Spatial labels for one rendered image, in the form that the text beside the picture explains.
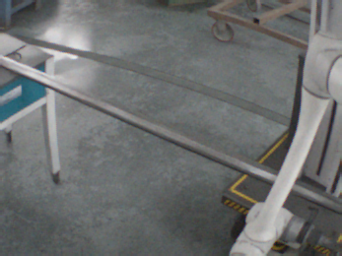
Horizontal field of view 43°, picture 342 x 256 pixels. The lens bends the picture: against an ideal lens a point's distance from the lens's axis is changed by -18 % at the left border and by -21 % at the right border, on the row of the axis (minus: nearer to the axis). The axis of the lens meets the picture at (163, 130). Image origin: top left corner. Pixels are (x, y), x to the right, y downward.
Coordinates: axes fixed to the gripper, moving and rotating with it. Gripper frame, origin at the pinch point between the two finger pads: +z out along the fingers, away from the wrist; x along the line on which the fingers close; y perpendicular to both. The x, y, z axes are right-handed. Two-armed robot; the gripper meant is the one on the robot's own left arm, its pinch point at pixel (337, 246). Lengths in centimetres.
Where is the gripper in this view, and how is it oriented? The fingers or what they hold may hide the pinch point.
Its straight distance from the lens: 151.2
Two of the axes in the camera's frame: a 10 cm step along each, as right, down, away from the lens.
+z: 8.2, 3.6, -4.5
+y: -4.4, 8.9, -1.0
